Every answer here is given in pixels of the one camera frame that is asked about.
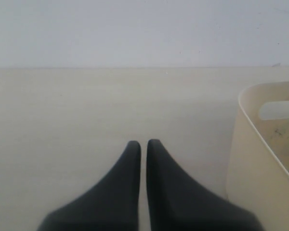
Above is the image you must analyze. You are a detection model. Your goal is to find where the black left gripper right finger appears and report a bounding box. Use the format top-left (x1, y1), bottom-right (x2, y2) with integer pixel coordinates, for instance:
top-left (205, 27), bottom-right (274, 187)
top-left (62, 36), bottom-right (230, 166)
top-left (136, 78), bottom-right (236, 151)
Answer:
top-left (146, 139), bottom-right (262, 231)

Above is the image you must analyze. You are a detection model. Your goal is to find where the white plastic bin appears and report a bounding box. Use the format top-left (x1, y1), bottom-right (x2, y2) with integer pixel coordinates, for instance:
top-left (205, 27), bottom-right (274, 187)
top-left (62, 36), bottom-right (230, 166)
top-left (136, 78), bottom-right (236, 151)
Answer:
top-left (226, 81), bottom-right (289, 231)

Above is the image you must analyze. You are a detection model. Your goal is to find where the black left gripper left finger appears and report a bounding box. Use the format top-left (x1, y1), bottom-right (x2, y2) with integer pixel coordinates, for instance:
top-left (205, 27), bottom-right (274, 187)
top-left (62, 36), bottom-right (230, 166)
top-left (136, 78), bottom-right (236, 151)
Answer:
top-left (38, 141), bottom-right (141, 231)

